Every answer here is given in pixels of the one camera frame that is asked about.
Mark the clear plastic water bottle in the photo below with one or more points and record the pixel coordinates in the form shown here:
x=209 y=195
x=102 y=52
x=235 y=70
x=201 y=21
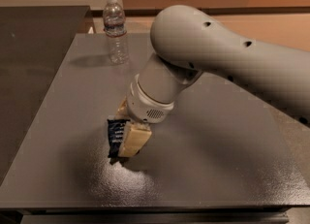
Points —
x=114 y=27

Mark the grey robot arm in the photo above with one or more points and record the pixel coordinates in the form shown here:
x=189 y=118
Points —
x=187 y=43

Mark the dark blue rxbar wrapper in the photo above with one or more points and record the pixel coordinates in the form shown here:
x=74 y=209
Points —
x=115 y=135

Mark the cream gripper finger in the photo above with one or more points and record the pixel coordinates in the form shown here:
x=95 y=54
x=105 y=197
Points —
x=122 y=112
x=135 y=137

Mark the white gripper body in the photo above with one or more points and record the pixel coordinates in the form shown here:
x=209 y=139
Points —
x=145 y=106

